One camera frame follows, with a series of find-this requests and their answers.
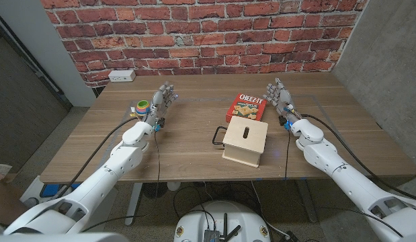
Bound white table leg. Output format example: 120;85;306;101
124;183;144;227

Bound thin black left wrist cable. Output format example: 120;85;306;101
153;129;162;201

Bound colourful stacking cup toy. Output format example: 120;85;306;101
135;99;151;118

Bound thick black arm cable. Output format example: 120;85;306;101
301;114;416;202
54;116;138;200

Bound printed red brick backdrop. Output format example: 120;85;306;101
41;0;368;88

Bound person leg brown trousers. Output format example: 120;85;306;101
0;181;29;228

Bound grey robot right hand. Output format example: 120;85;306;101
263;77;302;127

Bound wooden box with slot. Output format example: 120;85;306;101
222;116;269;168

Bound blue floor pad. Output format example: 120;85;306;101
39;183;81;199

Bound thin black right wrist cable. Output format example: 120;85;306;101
284;130;291;179

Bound white floor board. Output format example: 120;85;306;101
18;176;47;206

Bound grey table leg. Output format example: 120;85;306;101
296;179;319;224

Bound black floor power strip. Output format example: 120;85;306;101
278;230;300;242

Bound small grey torso device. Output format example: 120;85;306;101
203;229;222;242

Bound red Cheez-It cracker box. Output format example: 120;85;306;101
225;93;268;124

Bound white power outlet strip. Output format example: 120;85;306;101
108;69;136;83

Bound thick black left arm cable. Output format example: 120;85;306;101
54;116;138;200

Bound white robot torso base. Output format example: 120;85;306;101
173;200;272;242

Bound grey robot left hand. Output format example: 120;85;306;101
145;80;179;131

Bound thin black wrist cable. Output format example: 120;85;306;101
284;130;291;179
153;129;162;201

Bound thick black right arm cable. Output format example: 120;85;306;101
301;114;416;202

